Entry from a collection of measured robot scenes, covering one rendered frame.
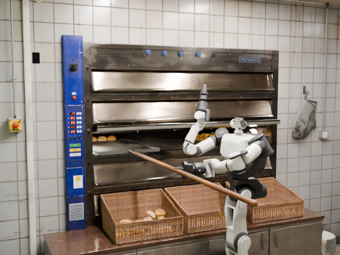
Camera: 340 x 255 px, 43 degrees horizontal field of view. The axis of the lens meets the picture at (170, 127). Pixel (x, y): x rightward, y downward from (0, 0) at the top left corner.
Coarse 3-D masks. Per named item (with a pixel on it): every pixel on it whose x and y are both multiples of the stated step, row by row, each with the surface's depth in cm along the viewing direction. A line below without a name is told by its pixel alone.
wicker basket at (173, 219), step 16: (128, 192) 367; (144, 192) 372; (160, 192) 378; (112, 208) 359; (128, 208) 365; (144, 208) 370; (160, 208) 376; (176, 208) 348; (112, 224) 325; (128, 224) 320; (144, 224) 326; (160, 224) 331; (176, 224) 336; (112, 240) 325; (128, 240) 322; (144, 240) 326
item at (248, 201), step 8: (136, 152) 353; (152, 160) 320; (168, 168) 294; (184, 176) 273; (192, 176) 263; (208, 184) 245; (224, 192) 229; (232, 192) 223; (240, 200) 216; (248, 200) 210
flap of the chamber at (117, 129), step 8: (104, 128) 343; (112, 128) 345; (120, 128) 348; (128, 128) 351; (136, 128) 353; (144, 128) 356; (152, 128) 359; (160, 128) 362; (168, 128) 365; (176, 128) 368; (184, 128) 376; (208, 128) 400
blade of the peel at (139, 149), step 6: (96, 150) 381; (102, 150) 381; (108, 150) 381; (114, 150) 381; (120, 150) 365; (126, 150) 367; (138, 150) 372; (144, 150) 374; (150, 150) 376; (156, 150) 379
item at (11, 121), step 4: (8, 120) 320; (12, 120) 321; (16, 120) 322; (20, 120) 323; (8, 124) 321; (12, 124) 321; (20, 124) 323; (8, 128) 323; (12, 128) 321; (16, 128) 323; (20, 128) 324
